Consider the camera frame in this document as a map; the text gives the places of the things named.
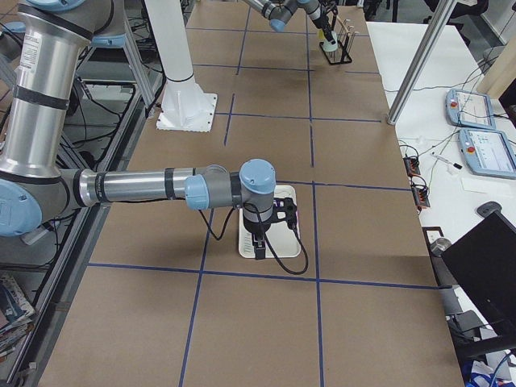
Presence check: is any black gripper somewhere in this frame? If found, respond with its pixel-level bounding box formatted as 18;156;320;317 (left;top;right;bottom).
243;218;268;259
318;18;333;40

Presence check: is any light green cup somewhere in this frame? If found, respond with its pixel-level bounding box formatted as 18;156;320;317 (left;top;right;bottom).
322;38;338;52

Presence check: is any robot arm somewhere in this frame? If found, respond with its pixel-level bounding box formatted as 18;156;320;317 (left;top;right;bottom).
1;1;277;259
244;0;335;44

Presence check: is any cream bear serving tray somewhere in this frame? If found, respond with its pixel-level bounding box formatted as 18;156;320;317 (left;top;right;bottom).
239;185;301;259

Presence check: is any silver metal cup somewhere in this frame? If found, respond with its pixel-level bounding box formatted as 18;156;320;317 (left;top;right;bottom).
430;237;452;257

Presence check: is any orange black connector box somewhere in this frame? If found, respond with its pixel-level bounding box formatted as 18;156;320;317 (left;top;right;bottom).
403;156;421;177

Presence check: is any upper teach pendant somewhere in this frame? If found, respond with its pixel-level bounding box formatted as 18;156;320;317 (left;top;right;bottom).
445;89;496;130

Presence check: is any teach pendant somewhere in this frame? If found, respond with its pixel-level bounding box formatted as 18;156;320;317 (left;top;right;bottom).
459;127;515;180
445;89;496;130

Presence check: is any black marker pen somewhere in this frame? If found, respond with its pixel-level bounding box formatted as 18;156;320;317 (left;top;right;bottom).
431;152;463;170

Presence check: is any white side table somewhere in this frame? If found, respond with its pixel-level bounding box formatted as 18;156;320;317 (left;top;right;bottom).
364;20;516;364

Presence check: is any lower teach pendant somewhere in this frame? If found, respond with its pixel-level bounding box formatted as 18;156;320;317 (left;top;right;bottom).
459;127;515;180

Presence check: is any black monitor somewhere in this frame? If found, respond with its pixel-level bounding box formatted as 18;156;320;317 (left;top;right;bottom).
442;211;515;335

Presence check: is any stack of magazines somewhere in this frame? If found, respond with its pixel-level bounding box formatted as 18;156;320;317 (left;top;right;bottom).
1;273;35;361

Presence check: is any black wire cup rack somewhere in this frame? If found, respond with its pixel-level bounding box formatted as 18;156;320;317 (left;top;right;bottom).
318;13;358;65

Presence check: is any black camera cable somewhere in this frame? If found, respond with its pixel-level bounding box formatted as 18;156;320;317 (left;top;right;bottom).
200;203;310;277

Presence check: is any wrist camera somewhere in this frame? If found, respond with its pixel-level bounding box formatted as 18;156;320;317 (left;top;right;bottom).
270;198;298;230

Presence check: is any aluminium frame post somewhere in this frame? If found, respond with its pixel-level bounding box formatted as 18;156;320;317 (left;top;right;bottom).
387;0;457;126

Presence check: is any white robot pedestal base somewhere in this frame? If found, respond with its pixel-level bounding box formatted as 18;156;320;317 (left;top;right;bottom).
145;0;218;132

